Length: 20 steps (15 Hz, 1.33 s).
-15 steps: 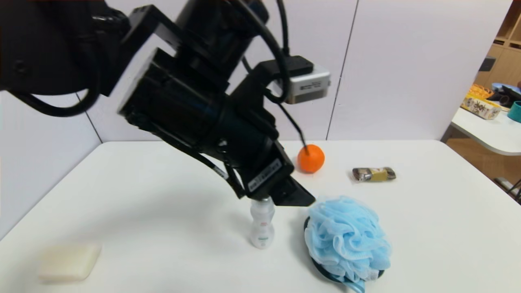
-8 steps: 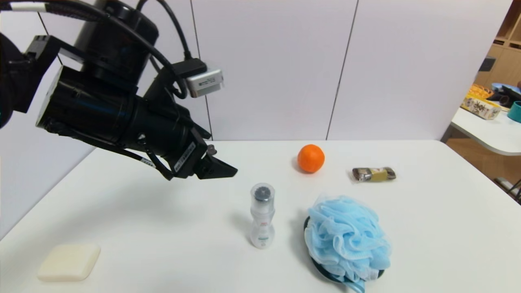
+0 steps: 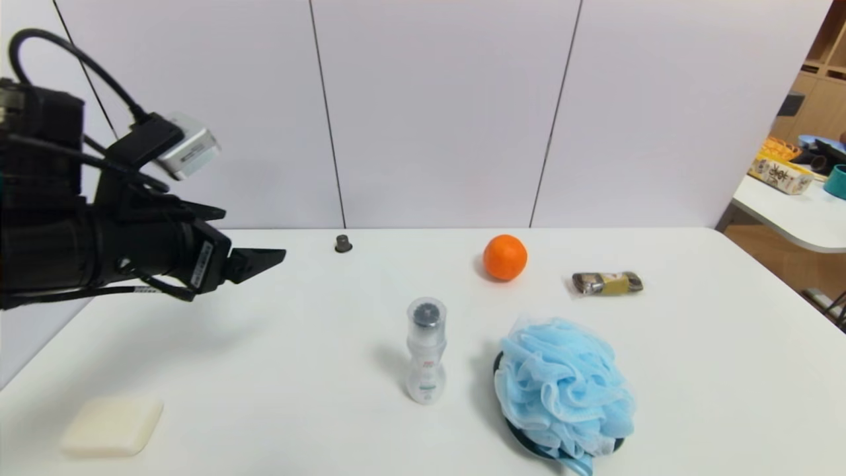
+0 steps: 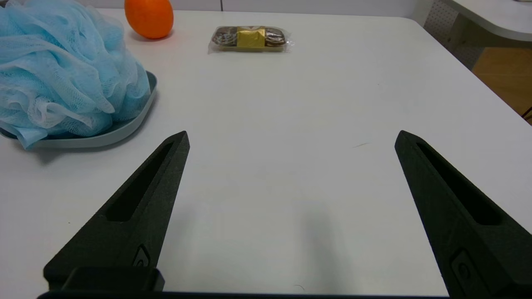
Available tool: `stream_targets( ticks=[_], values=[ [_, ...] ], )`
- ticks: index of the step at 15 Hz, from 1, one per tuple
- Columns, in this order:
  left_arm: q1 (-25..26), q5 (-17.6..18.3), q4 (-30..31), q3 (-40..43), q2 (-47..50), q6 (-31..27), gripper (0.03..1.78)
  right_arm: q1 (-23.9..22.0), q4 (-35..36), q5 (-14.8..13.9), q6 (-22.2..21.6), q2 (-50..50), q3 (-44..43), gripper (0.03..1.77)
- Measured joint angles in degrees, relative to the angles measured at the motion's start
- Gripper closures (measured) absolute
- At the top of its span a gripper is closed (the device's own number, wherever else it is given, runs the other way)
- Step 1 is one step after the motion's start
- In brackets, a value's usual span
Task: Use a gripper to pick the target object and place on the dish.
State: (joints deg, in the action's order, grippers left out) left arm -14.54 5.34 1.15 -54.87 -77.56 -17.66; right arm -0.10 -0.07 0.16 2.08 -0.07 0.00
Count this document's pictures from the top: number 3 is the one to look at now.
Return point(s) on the white side table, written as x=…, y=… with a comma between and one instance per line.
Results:
x=793, y=213

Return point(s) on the teal cup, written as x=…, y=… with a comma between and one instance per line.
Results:
x=837, y=182

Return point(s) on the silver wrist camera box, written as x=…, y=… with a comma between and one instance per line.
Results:
x=192, y=149

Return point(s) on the wooden shelf unit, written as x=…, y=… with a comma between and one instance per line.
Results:
x=819, y=99

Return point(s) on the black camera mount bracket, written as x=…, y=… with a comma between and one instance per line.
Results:
x=125, y=192

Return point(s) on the grey rounded plastic dish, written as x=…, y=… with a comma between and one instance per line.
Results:
x=525, y=444

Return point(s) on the cream soap bar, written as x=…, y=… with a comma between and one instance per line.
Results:
x=112, y=426

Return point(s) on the blue mesh bath loofah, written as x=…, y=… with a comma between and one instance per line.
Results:
x=562, y=383

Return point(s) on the clear plastic spray bottle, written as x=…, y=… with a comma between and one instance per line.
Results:
x=426, y=357

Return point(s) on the blue round lid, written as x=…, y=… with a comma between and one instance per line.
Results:
x=815, y=141

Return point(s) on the orange fruit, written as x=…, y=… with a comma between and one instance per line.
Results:
x=505, y=258

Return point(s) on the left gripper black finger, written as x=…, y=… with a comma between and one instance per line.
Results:
x=251, y=260

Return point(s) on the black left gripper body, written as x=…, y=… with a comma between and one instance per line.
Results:
x=208, y=263

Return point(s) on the wrapped snack with gold band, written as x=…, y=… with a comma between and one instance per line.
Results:
x=607, y=283

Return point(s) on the black chair frame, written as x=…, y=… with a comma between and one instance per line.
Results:
x=834, y=309

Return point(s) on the printed cardboard box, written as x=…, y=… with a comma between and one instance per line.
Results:
x=780, y=176

